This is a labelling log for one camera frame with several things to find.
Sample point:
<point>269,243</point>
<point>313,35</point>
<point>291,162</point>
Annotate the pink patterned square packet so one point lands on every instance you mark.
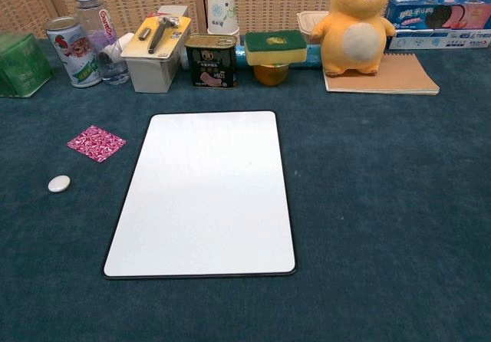
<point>96,143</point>

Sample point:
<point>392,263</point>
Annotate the white oval pebble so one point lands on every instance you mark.
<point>59,184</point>

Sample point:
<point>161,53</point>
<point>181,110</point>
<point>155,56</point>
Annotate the white rectangular board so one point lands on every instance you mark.
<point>199,196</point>

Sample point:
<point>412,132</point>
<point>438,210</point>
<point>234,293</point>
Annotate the orange jelly cup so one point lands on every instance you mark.
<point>271,75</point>

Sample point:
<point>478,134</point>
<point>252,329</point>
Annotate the black luncheon meat tin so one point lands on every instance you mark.
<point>213,64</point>

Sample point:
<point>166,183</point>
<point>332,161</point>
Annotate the green yellow sponge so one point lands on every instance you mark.
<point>275,48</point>

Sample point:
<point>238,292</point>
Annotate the grey white rectangular box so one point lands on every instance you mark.
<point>149,75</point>

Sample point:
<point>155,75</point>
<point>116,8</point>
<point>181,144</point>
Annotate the razor in yellow blister pack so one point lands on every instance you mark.
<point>161,39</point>

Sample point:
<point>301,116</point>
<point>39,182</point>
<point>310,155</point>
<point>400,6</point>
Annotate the beige plastic food container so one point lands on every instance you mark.
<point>307,24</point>

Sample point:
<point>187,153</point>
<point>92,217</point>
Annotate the white printed paper cup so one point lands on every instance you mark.
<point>222,10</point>

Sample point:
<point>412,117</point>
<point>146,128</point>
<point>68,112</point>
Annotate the small white box red mark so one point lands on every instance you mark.
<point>172,11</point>

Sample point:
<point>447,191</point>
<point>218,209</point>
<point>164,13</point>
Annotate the yellow plush toy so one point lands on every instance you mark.
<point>356,31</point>

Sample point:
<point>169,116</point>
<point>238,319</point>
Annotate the small white cylinder bottle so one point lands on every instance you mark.
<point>115,48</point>

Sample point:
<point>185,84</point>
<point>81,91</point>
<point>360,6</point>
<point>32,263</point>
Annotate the kraft spiral notebook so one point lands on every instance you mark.
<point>399,75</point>

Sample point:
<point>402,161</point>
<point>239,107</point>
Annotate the red white drink can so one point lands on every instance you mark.
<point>73,60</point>

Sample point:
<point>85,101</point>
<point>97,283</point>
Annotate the clear plastic water bottle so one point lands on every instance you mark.
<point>90,16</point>

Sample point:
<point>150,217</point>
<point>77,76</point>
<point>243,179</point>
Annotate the white blue carton box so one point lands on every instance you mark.
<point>441,41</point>

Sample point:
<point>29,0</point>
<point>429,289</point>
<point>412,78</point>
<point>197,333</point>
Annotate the blue cookie box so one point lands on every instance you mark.
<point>433,14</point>

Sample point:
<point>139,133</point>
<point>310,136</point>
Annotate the green tea box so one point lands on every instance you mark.
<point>21,66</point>

